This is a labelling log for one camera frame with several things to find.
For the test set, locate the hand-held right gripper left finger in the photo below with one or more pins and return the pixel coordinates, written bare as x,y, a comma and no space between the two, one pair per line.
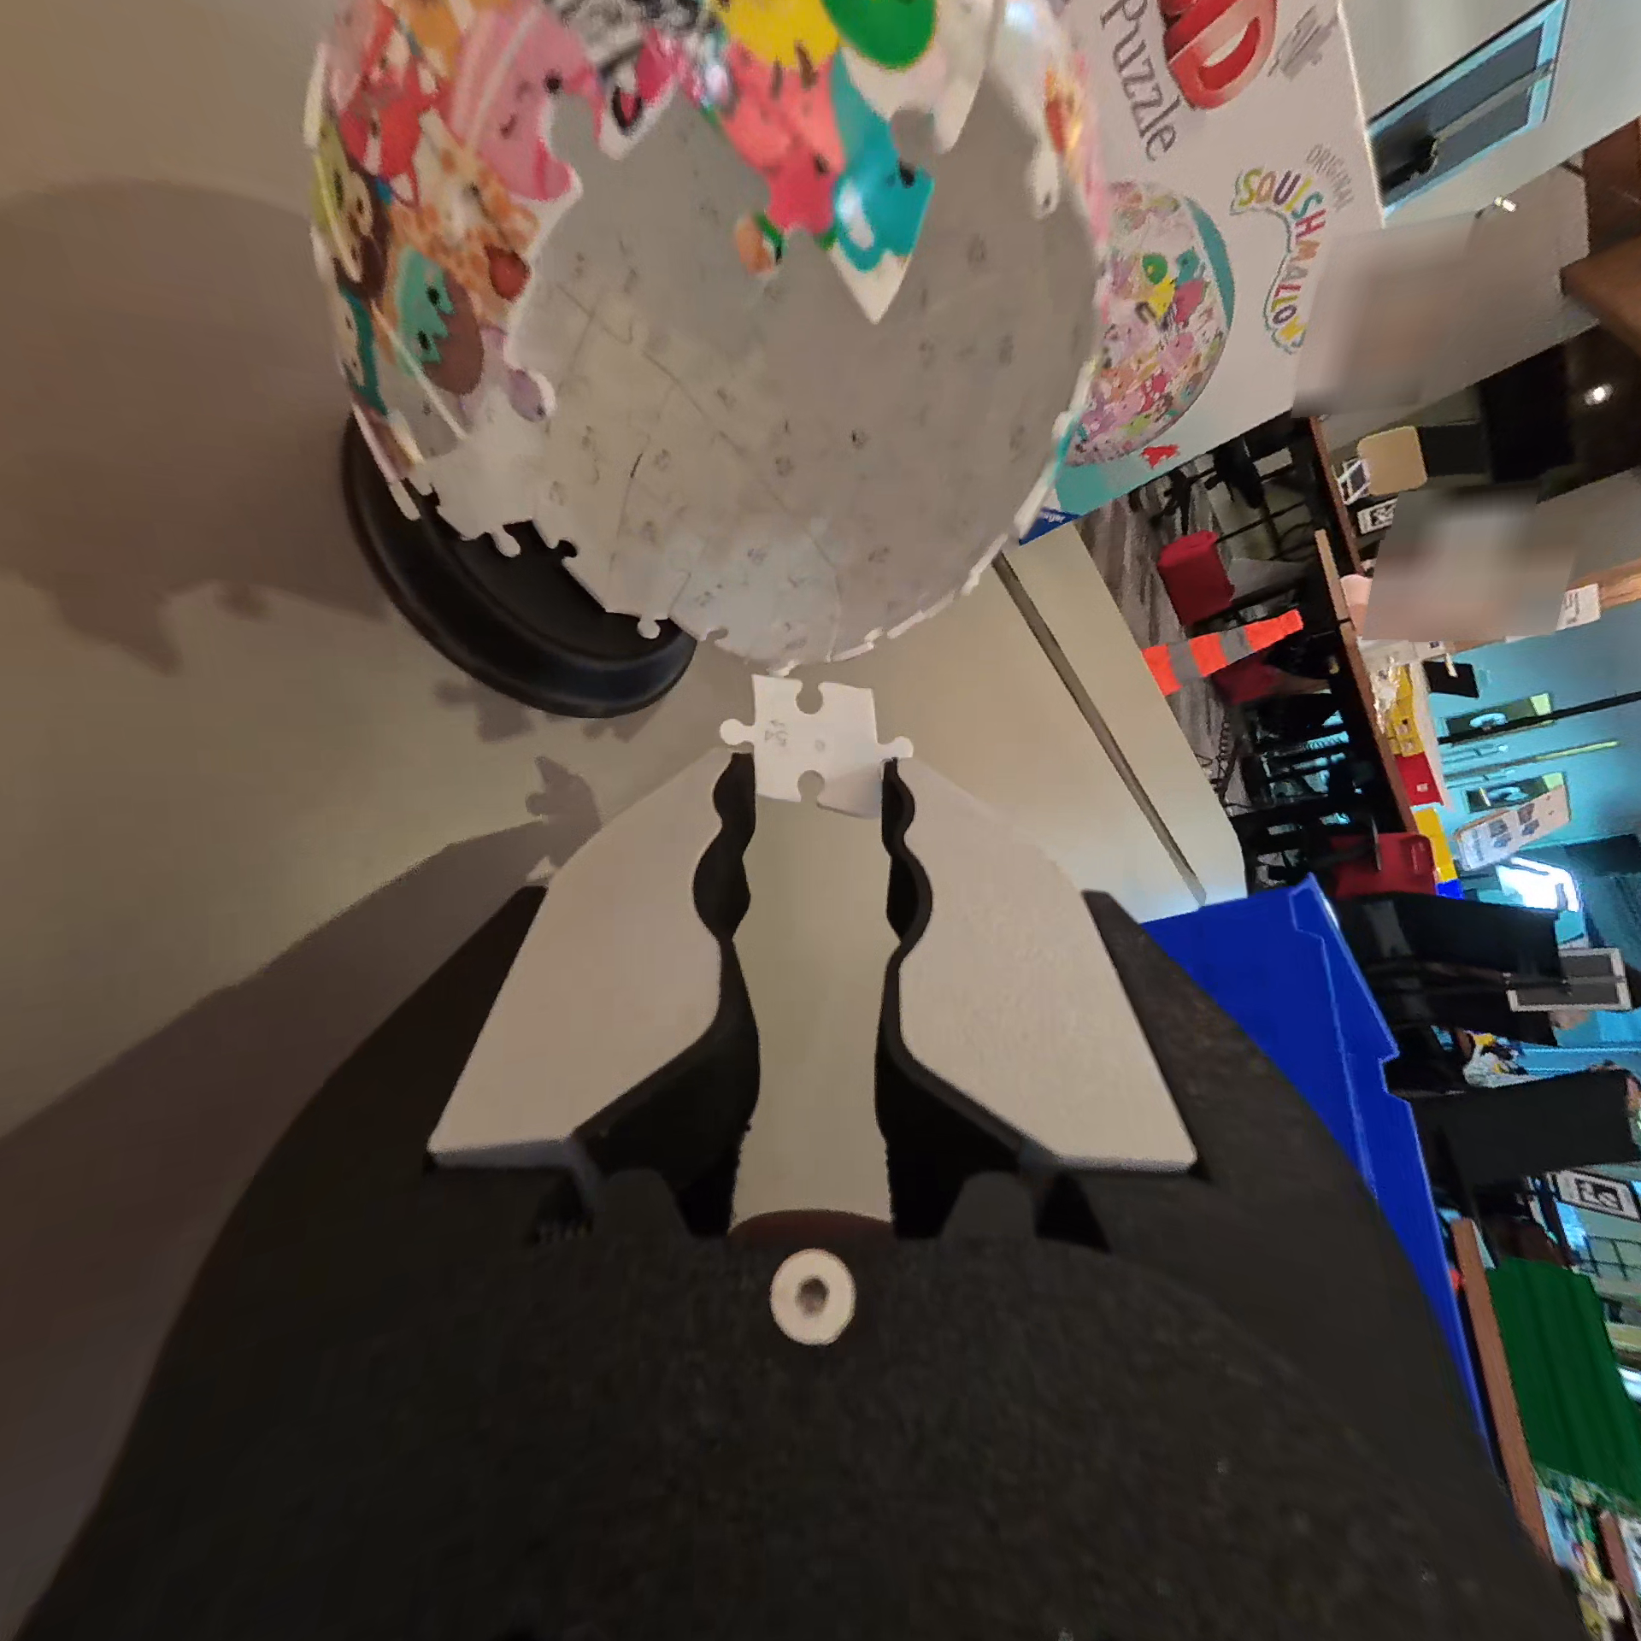
604,1025

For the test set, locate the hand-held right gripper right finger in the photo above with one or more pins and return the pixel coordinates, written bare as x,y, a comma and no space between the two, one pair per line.
1026,1025

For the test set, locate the white puzzle piece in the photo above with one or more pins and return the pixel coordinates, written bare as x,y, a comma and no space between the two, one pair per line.
817,730

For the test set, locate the black ball stand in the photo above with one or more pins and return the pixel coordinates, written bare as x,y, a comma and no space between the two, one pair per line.
489,629

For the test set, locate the colourful puzzle ball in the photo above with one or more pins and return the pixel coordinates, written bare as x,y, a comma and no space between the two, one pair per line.
770,410

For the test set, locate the puzzle box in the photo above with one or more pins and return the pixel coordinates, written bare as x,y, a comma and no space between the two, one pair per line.
1206,205

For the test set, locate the blue plastic bin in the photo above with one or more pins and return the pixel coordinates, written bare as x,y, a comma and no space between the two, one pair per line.
1335,1076

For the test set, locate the red plastic bin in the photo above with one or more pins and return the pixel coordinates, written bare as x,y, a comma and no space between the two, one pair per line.
1200,576

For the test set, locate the green plastic bin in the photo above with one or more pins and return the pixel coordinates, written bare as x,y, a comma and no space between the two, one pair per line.
1566,1397

